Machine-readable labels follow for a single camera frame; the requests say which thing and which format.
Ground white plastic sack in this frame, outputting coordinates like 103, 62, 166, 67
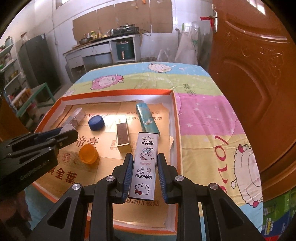
175, 25, 199, 65

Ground wooden door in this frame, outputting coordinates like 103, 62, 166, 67
209, 0, 295, 200

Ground green metal stool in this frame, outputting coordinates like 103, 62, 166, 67
16, 82, 56, 118

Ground light orange bottle cap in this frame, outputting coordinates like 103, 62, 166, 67
78, 144, 98, 165

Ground white hello kitty lighter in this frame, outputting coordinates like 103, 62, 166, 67
129, 132, 159, 201

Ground dark green refrigerator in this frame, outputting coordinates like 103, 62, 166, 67
18, 34, 61, 93

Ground blue bottle cap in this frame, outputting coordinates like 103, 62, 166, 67
88, 115, 105, 131

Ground green air fryer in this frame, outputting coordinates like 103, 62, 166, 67
116, 40, 134, 60

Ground white bottle cap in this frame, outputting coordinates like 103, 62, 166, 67
60, 123, 75, 133

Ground cartoon sheep tablecloth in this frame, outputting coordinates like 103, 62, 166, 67
25, 62, 265, 232

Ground orange-rimmed cardboard tray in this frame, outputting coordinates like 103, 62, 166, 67
32, 89, 183, 236

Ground gold lighter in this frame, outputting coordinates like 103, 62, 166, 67
116, 123, 132, 153

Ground black gas stove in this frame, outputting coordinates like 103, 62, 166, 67
112, 24, 139, 37

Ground white kitchen counter cabinet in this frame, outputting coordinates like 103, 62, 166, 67
63, 34, 141, 83

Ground green cardboard box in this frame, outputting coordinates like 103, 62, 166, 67
261, 187, 296, 240

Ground teal lighter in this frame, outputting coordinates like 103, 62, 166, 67
135, 102, 160, 135

